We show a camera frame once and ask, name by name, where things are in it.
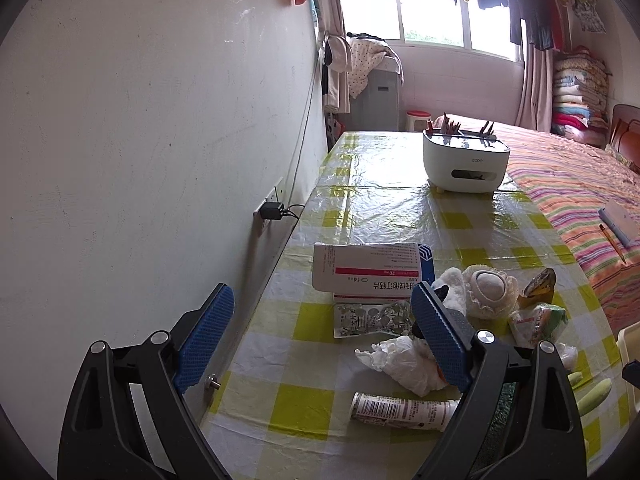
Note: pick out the orange pen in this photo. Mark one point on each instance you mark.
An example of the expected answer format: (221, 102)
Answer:
(612, 244)

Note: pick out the wooden headboard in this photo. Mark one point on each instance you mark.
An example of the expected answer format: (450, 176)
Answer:
(625, 130)

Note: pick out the window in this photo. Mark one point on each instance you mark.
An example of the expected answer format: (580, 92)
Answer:
(435, 10)

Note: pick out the white plastic chair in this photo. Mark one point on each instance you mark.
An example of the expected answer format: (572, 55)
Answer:
(631, 344)

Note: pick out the red white plastic stool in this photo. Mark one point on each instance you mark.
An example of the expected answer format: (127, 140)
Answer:
(419, 119)

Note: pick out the black power adapter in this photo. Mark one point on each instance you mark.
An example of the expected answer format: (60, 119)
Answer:
(272, 211)

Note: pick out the floral hanging bag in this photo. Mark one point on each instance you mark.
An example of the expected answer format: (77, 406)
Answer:
(587, 7)

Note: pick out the dark yellow snack wrapper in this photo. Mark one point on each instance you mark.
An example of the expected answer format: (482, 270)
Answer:
(540, 287)

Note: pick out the white dotted cloth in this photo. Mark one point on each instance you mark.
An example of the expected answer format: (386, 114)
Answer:
(367, 57)

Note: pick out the white desktop bin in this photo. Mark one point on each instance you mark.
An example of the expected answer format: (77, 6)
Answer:
(465, 165)

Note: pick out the striped bed sheet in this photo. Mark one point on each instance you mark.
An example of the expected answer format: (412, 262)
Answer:
(560, 185)

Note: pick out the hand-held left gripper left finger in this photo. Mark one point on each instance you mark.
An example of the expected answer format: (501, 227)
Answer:
(207, 335)

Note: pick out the grey appliance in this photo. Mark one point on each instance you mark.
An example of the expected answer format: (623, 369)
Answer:
(377, 105)

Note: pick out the white wall socket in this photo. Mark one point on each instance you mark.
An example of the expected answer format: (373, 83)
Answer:
(274, 191)

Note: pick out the green white food packet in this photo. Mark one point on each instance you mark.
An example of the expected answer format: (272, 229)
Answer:
(540, 321)

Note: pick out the white barcode tube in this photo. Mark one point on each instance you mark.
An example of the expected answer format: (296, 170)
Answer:
(400, 410)

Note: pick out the clothes hung on wall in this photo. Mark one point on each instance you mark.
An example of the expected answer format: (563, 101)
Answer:
(334, 75)

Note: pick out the white pink medicine box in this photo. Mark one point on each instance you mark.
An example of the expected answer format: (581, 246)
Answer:
(370, 265)

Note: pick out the green cucumber piece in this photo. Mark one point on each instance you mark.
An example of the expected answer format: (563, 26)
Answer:
(595, 396)
(575, 379)

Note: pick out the yellow checked tablecloth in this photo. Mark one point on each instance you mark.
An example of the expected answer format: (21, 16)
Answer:
(380, 200)

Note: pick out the pink curtain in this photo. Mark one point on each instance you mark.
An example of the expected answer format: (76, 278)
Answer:
(535, 85)

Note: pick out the clear plastic bag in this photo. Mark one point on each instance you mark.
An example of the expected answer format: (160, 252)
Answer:
(567, 355)

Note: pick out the silver pill blister pack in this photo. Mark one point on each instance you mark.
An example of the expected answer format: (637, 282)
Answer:
(370, 319)

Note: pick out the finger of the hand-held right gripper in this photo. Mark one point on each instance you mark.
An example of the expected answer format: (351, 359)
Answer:
(632, 376)

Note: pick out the red brown clip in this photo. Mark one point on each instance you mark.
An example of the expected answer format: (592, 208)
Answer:
(451, 125)
(486, 131)

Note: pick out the stack of folded blankets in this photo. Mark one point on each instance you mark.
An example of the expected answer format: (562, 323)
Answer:
(580, 100)

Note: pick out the crumpled white tissue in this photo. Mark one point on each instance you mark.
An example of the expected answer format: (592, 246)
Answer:
(400, 360)

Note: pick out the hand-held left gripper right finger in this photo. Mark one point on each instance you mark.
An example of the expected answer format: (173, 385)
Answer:
(440, 340)

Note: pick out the white foam net sleeve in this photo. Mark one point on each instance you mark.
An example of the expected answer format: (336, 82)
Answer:
(450, 280)

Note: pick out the grey notebook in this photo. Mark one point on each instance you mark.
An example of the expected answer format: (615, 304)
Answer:
(620, 220)

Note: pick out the white lace padded cup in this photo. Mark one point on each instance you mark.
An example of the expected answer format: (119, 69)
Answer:
(490, 285)

